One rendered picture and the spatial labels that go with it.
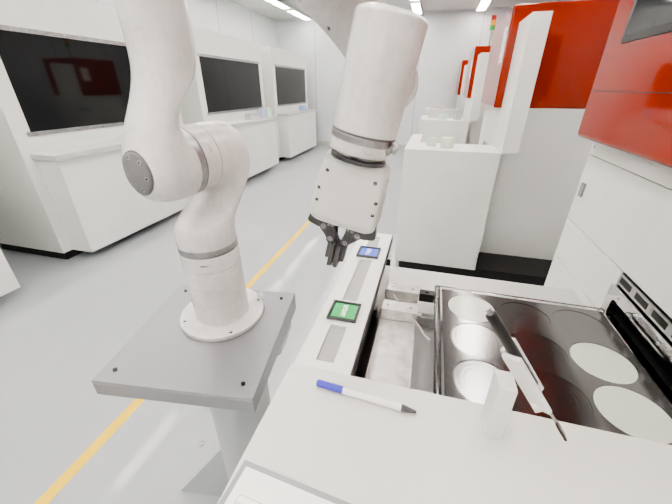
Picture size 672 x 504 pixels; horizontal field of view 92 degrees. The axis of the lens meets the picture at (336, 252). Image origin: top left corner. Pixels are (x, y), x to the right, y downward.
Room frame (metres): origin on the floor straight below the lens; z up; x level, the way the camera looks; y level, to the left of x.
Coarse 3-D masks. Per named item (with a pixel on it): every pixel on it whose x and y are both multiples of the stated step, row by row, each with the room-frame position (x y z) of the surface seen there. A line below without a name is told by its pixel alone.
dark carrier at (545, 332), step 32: (448, 320) 0.55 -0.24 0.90; (512, 320) 0.56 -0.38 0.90; (544, 320) 0.56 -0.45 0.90; (576, 320) 0.56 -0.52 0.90; (448, 352) 0.46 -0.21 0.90; (480, 352) 0.46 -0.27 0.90; (544, 352) 0.46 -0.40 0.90; (448, 384) 0.39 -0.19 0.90; (480, 384) 0.39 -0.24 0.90; (544, 384) 0.39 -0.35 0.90; (576, 384) 0.39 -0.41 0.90; (608, 384) 0.39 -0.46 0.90; (640, 384) 0.39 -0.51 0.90; (544, 416) 0.33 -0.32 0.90; (576, 416) 0.33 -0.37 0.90
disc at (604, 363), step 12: (576, 348) 0.47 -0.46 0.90; (588, 348) 0.47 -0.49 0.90; (600, 348) 0.47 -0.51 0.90; (576, 360) 0.44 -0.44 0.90; (588, 360) 0.44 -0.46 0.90; (600, 360) 0.44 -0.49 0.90; (612, 360) 0.44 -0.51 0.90; (624, 360) 0.44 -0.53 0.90; (588, 372) 0.41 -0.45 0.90; (600, 372) 0.41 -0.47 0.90; (612, 372) 0.41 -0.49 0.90; (624, 372) 0.41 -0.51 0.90; (636, 372) 0.41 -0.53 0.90
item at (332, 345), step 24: (360, 240) 0.84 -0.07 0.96; (384, 240) 0.84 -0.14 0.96; (360, 264) 0.70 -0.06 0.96; (336, 288) 0.59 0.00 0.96; (360, 288) 0.59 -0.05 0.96; (360, 312) 0.50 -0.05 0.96; (312, 336) 0.44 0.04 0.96; (336, 336) 0.44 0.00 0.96; (360, 336) 0.44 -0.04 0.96; (312, 360) 0.38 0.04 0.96; (336, 360) 0.38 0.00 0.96
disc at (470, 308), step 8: (456, 296) 0.65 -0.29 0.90; (464, 296) 0.65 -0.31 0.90; (472, 296) 0.65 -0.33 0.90; (448, 304) 0.61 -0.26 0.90; (456, 304) 0.61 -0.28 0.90; (464, 304) 0.61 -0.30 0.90; (472, 304) 0.61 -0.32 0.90; (480, 304) 0.61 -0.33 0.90; (488, 304) 0.61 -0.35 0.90; (456, 312) 0.58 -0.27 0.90; (464, 312) 0.58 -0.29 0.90; (472, 312) 0.58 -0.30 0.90; (480, 312) 0.58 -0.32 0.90; (472, 320) 0.56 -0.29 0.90; (480, 320) 0.56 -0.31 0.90
